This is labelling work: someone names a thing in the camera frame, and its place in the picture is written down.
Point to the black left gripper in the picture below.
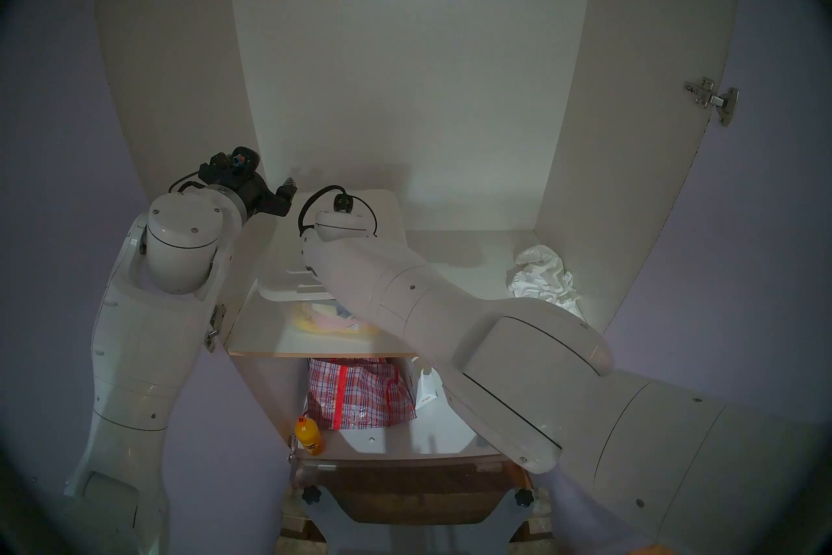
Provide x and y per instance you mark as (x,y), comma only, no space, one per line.
(257,196)

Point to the white bin lid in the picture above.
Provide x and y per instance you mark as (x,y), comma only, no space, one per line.
(390,215)

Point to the white garment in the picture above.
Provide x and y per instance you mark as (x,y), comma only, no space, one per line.
(539,274)

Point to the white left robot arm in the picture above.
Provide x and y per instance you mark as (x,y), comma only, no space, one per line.
(162,300)

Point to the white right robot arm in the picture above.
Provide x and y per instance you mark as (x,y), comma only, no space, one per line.
(520,352)

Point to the pale pink folded cloth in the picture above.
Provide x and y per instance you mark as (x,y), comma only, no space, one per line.
(328,316)

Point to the pale yellow folded cloth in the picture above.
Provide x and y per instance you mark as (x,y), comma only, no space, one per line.
(304,323)

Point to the silver cabinet hinge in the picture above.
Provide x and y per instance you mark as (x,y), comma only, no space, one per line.
(216,326)
(715,100)

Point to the white wardrobe cabinet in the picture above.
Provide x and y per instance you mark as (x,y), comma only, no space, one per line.
(403,72)

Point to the red plaid woven bag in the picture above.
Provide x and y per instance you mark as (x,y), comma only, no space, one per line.
(357,397)

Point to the orange bottle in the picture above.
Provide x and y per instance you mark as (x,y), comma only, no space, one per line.
(310,438)

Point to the small silver door hinge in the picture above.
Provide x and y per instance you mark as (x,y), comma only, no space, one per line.
(293,451)

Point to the lavender cabinet door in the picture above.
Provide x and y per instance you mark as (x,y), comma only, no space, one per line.
(221,462)
(734,235)

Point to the black star knob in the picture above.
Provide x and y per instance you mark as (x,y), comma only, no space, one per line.
(312,495)
(525,497)

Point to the brown wooden board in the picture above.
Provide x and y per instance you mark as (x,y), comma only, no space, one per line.
(416,488)

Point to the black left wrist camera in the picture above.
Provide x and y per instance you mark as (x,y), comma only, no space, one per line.
(231,163)

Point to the grey robot base frame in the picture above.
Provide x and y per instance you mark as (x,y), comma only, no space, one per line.
(416,541)

